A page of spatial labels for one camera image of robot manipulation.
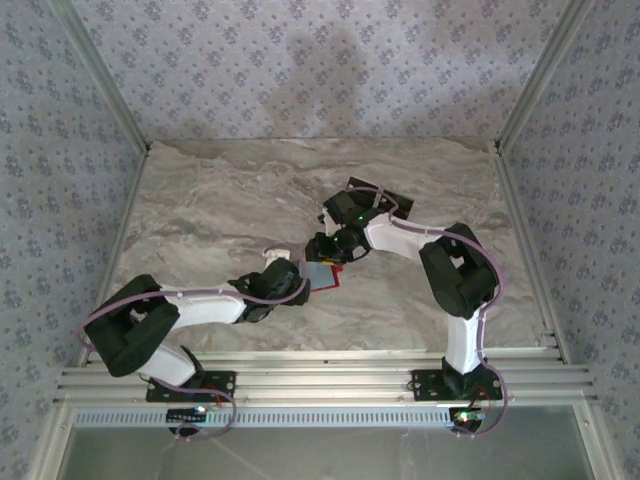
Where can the red card holder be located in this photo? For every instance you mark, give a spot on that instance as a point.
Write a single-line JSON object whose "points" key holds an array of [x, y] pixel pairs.
{"points": [[320, 277]]}

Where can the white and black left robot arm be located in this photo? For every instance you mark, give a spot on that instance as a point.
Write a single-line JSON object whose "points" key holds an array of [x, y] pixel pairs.
{"points": [[210, 307]]}

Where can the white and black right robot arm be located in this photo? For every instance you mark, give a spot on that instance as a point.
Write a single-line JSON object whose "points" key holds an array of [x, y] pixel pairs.
{"points": [[395, 237]]}

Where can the small circuit board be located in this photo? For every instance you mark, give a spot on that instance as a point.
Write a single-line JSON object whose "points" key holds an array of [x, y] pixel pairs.
{"points": [[185, 415], [467, 417]]}

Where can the grey metal panel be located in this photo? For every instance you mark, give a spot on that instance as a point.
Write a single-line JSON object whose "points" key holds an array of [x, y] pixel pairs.
{"points": [[325, 455]]}

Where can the aluminium rail frame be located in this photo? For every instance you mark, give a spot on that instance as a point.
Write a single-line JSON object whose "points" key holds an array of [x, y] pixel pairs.
{"points": [[325, 380]]}

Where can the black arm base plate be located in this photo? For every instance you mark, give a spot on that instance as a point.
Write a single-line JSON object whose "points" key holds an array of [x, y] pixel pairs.
{"points": [[225, 382], [425, 385]]}

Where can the aluminium side rail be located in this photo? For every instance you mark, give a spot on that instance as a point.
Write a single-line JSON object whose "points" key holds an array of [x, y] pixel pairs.
{"points": [[116, 250], [516, 200]]}

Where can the aluminium frame post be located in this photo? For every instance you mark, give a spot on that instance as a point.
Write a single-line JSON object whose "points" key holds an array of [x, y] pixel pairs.
{"points": [[538, 75]]}

